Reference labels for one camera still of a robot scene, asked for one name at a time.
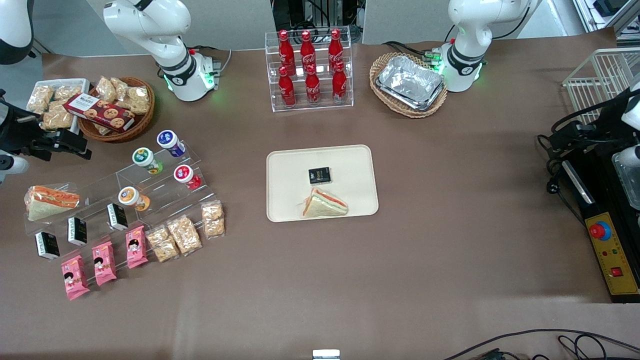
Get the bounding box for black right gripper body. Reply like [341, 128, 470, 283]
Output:
[0, 98, 57, 157]

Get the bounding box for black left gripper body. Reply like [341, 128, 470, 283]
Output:
[550, 90, 632, 151]

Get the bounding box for green gum bottle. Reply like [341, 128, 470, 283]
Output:
[132, 147, 164, 175]

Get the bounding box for white rectangular snack tray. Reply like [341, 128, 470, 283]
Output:
[27, 78, 91, 137]

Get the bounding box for orange gum bottle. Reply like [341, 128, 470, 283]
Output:
[118, 186, 151, 212]

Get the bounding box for blue gum bottle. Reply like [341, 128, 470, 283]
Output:
[156, 129, 187, 158]

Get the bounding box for red gum bottle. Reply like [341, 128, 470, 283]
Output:
[173, 164, 202, 191]

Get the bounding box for beige plastic tray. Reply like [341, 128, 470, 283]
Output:
[266, 144, 380, 223]

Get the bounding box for dark red cookie box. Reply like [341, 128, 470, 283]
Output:
[63, 92, 136, 133]

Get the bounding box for wrapped triangle sandwich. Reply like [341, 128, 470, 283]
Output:
[24, 185, 81, 222]
[302, 188, 349, 219]

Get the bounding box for brown wicker basket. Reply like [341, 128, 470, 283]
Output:
[77, 76, 156, 144]

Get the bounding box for clear acrylic tiered display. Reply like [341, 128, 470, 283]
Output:
[23, 141, 216, 262]

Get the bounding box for red emergency stop button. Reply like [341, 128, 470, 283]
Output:
[588, 220, 612, 241]

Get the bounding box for pink snack packet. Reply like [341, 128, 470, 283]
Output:
[60, 254, 91, 301]
[91, 241, 118, 287]
[125, 225, 149, 270]

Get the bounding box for black and yellow control box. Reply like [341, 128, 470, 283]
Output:
[559, 148, 640, 305]

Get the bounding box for stacked aluminium foil trays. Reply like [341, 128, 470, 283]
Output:
[375, 55, 446, 112]

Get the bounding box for light wicker basket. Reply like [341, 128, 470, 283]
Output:
[369, 52, 449, 119]

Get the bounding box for red cola bottle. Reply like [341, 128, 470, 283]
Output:
[278, 29, 296, 76]
[278, 66, 297, 109]
[328, 28, 345, 71]
[304, 65, 322, 106]
[300, 30, 317, 74]
[331, 61, 348, 105]

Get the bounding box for clear acrylic bottle rack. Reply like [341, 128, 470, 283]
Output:
[264, 25, 355, 113]

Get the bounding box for black background equipment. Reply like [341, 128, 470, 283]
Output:
[271, 0, 364, 44]

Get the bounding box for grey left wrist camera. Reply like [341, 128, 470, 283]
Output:
[612, 145, 640, 170]

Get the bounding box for white wire basket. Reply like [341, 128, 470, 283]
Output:
[562, 47, 640, 127]

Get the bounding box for black cable with plug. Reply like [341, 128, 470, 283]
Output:
[536, 132, 587, 227]

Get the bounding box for aluminium frame shelf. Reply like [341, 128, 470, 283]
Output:
[574, 0, 640, 47]

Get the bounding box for grey arm base cable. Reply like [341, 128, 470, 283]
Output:
[189, 45, 234, 77]

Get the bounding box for black arm base cable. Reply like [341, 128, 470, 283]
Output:
[382, 40, 442, 64]

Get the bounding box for black floor cables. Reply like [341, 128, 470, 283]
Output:
[444, 328, 640, 360]

